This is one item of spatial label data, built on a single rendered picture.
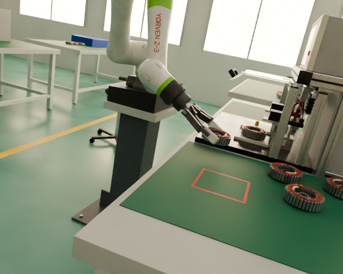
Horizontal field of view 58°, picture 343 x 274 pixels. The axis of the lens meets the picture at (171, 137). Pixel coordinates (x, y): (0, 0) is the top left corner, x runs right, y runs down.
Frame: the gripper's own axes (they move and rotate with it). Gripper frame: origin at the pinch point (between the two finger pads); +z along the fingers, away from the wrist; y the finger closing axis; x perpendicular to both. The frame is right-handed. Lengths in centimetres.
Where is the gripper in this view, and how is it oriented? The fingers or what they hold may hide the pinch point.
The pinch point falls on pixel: (215, 134)
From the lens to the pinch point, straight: 121.0
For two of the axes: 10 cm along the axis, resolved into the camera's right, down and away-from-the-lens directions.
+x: 6.2, -6.8, -4.0
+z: 7.1, 7.0, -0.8
